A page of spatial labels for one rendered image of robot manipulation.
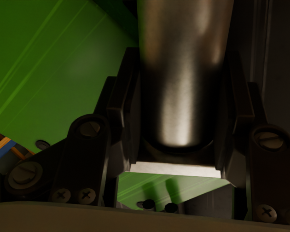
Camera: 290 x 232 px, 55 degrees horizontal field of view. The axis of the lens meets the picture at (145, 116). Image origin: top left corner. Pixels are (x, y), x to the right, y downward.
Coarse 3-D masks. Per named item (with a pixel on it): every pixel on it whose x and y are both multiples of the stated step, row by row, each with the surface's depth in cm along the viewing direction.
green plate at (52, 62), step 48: (0, 0) 12; (48, 0) 11; (96, 0) 11; (0, 48) 13; (48, 48) 13; (96, 48) 13; (0, 96) 16; (48, 96) 15; (96, 96) 15; (48, 144) 18; (144, 192) 20; (192, 192) 20
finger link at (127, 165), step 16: (128, 48) 11; (128, 64) 10; (112, 80) 11; (128, 80) 10; (112, 96) 9; (128, 96) 9; (96, 112) 10; (112, 112) 9; (128, 112) 9; (112, 128) 9; (128, 128) 9; (112, 144) 8; (128, 144) 10; (32, 160) 8; (48, 160) 8; (112, 160) 9; (128, 160) 10; (16, 176) 8; (32, 176) 8; (48, 176) 8; (112, 176) 9; (16, 192) 7; (32, 192) 7
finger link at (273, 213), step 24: (264, 144) 8; (288, 144) 8; (264, 168) 7; (288, 168) 7; (240, 192) 9; (264, 192) 6; (288, 192) 6; (240, 216) 8; (264, 216) 6; (288, 216) 6
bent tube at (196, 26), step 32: (160, 0) 8; (192, 0) 7; (224, 0) 8; (160, 32) 8; (192, 32) 8; (224, 32) 8; (160, 64) 9; (192, 64) 9; (160, 96) 10; (192, 96) 9; (160, 128) 11; (192, 128) 11; (160, 160) 11; (192, 160) 11
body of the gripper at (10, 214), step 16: (0, 208) 6; (16, 208) 6; (32, 208) 6; (48, 208) 6; (64, 208) 6; (80, 208) 6; (96, 208) 6; (112, 208) 6; (0, 224) 5; (16, 224) 5; (32, 224) 5; (48, 224) 5; (64, 224) 5; (80, 224) 5; (96, 224) 5; (112, 224) 5; (128, 224) 5; (144, 224) 5; (160, 224) 5; (176, 224) 5; (192, 224) 5; (208, 224) 5; (224, 224) 5; (240, 224) 5; (256, 224) 5; (272, 224) 6
